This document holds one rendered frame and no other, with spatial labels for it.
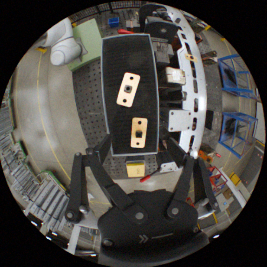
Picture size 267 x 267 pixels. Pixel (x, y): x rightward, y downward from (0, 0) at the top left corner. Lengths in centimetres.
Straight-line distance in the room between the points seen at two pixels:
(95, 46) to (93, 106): 52
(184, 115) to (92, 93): 67
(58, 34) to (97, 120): 74
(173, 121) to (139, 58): 22
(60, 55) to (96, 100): 47
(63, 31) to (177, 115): 72
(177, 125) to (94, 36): 80
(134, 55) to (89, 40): 59
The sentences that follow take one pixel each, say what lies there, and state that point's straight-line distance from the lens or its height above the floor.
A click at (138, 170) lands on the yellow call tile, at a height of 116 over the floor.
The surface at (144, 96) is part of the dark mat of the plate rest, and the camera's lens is 22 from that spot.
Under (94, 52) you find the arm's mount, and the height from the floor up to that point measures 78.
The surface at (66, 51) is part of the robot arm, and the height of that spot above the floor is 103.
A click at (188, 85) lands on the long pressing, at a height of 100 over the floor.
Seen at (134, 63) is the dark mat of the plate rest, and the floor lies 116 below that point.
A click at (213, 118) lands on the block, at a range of 58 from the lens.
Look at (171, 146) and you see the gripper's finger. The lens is 19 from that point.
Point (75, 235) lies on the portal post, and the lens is 339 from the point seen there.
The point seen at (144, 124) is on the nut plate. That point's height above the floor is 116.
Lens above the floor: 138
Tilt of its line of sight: 69 degrees down
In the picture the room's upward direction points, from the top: 178 degrees counter-clockwise
